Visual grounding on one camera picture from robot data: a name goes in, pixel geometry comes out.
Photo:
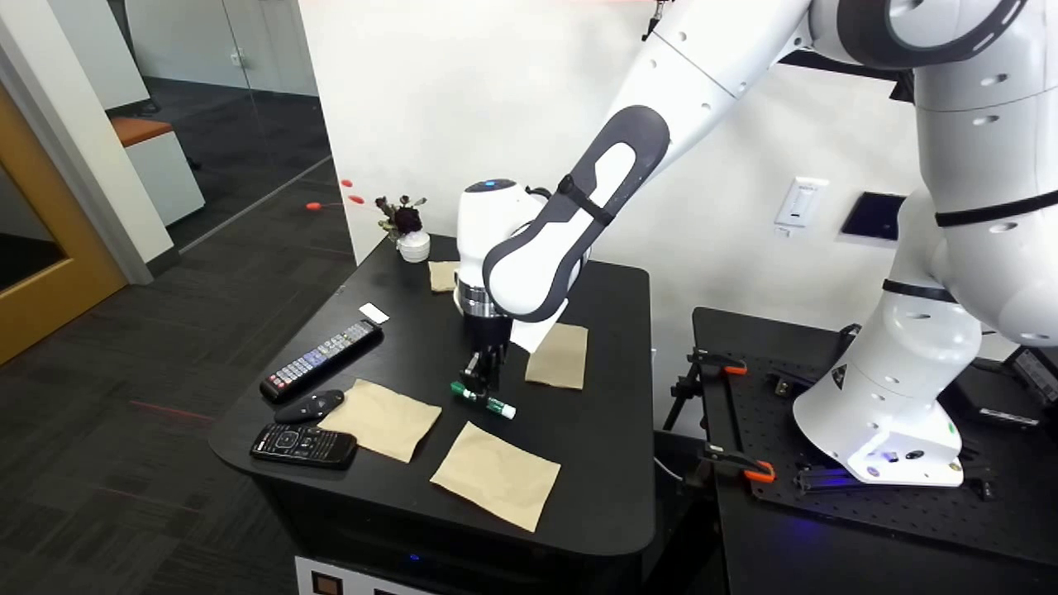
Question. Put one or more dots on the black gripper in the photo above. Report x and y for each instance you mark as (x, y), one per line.
(488, 333)

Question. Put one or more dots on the green and white marker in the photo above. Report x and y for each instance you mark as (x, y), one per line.
(484, 402)

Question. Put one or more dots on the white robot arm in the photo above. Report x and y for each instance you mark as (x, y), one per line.
(881, 375)

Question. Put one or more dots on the tan cloth napkin left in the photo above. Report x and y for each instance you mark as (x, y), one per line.
(558, 355)

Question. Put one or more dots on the tan cloth napkin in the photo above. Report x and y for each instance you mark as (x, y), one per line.
(558, 355)
(439, 275)

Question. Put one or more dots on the white paper sheet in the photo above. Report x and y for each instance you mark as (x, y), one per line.
(495, 478)

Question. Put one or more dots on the tan cloth napkin right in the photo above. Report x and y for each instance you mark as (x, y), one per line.
(439, 275)

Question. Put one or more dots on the tan cloth left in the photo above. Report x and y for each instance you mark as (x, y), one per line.
(382, 420)

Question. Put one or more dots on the small white eraser block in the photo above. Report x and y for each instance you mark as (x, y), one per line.
(373, 316)

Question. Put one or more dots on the small white round vase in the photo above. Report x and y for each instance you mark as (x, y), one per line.
(415, 244)

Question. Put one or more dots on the long black remote control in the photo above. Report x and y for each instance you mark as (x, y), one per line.
(318, 362)

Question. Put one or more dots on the dried flower bouquet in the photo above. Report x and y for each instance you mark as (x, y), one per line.
(404, 214)

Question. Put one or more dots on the small black oval remote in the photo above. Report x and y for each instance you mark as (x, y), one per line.
(311, 407)

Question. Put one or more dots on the wide black keypad remote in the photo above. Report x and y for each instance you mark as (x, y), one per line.
(302, 444)

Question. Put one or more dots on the white bench orange top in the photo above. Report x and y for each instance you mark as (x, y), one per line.
(158, 168)

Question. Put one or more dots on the black perforated mounting table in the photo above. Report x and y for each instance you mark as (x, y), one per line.
(881, 531)

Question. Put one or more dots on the white wall outlet plate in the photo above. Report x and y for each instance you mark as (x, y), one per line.
(802, 207)

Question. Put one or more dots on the dark wall panel screen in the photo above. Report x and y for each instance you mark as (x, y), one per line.
(875, 214)

